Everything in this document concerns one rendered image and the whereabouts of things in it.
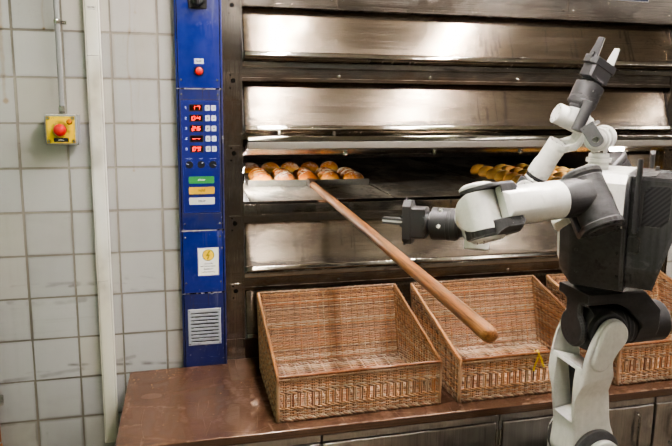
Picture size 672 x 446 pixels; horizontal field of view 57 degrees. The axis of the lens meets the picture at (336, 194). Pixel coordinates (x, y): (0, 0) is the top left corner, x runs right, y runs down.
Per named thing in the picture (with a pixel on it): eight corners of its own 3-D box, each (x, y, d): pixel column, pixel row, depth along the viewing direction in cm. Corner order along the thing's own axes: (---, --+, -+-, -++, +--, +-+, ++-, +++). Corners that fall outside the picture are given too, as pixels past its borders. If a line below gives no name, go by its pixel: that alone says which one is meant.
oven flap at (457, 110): (244, 134, 225) (242, 81, 229) (666, 133, 266) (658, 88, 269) (245, 130, 221) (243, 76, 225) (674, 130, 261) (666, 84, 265)
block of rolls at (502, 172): (467, 173, 330) (467, 163, 329) (547, 171, 341) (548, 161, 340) (527, 190, 272) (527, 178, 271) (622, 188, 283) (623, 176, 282)
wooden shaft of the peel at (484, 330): (499, 344, 106) (500, 327, 106) (483, 345, 105) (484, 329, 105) (316, 188, 271) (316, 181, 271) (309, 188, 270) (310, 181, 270)
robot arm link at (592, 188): (557, 235, 144) (604, 228, 149) (581, 220, 136) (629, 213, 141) (539, 190, 148) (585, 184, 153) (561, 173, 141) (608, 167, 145)
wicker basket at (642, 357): (538, 336, 265) (542, 273, 261) (650, 325, 279) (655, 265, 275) (616, 387, 219) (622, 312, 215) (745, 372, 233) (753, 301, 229)
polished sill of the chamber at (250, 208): (242, 212, 236) (242, 201, 236) (649, 199, 277) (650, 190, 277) (243, 215, 231) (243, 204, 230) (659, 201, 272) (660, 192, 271)
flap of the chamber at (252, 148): (247, 149, 212) (243, 155, 232) (690, 145, 253) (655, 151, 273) (247, 142, 212) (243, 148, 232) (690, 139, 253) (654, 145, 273)
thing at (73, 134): (49, 143, 212) (48, 113, 210) (81, 143, 214) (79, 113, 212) (45, 145, 204) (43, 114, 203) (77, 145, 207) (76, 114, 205)
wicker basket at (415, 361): (254, 360, 238) (254, 290, 233) (394, 347, 252) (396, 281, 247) (274, 425, 191) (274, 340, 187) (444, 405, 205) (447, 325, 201)
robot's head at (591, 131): (619, 141, 163) (603, 117, 165) (613, 143, 156) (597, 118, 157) (597, 154, 167) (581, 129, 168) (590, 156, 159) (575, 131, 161)
